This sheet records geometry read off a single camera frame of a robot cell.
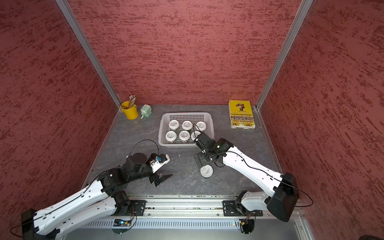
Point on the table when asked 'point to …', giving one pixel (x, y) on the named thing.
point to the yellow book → (241, 116)
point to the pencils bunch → (132, 101)
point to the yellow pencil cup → (131, 113)
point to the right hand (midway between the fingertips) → (206, 160)
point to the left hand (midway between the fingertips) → (165, 168)
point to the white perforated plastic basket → (179, 129)
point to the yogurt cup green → (207, 171)
